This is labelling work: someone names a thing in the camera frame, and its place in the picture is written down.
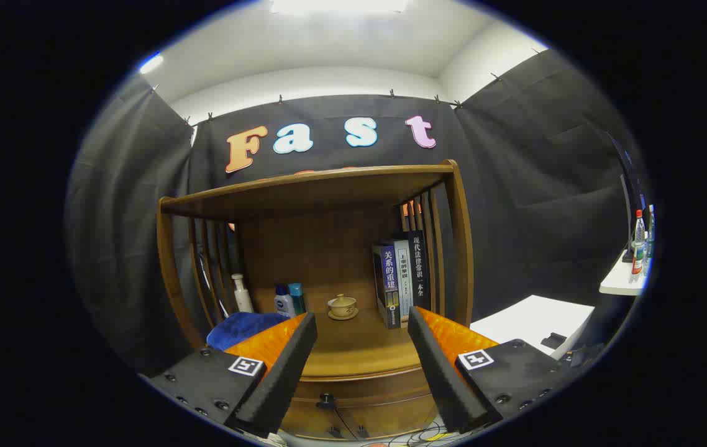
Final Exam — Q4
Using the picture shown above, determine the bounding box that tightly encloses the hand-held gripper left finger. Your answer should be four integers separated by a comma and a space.
147, 312, 318, 438

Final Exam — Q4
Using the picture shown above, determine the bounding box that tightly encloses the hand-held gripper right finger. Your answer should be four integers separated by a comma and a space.
408, 305, 572, 434

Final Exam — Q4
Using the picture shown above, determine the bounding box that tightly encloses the wooden drawer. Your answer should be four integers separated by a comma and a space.
291, 369, 435, 415

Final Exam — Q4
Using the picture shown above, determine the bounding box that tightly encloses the wooden countertop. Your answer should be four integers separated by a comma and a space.
195, 289, 450, 381

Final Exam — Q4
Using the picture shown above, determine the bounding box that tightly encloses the wooden cabinet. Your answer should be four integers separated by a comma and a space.
156, 160, 475, 441

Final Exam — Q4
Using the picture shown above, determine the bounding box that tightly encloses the blue towel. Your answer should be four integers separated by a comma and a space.
206, 312, 292, 352

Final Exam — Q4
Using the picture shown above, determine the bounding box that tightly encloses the white bottle with blue cap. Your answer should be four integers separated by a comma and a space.
274, 284, 296, 318

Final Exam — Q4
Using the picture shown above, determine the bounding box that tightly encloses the beige lidded teacup with saucer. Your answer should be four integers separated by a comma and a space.
327, 294, 360, 321

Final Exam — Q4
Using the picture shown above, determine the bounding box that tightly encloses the white pump bottle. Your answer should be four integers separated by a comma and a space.
231, 273, 255, 314

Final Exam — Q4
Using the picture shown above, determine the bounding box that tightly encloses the white spine book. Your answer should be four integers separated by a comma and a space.
394, 239, 414, 323

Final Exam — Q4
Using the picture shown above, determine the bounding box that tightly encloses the dark blue book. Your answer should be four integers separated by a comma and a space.
372, 243, 403, 330

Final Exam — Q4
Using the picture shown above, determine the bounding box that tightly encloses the black book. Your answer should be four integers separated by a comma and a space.
404, 230, 432, 314

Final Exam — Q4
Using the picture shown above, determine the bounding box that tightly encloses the black equipment case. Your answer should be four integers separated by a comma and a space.
562, 343, 604, 368

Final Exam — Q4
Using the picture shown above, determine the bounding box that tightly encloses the white desk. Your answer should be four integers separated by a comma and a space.
599, 248, 646, 296

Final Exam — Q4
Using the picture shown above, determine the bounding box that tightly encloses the clear water bottle red label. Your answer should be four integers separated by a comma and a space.
630, 209, 647, 283

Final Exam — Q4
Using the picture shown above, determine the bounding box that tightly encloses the black floor cable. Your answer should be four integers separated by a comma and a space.
329, 410, 472, 447

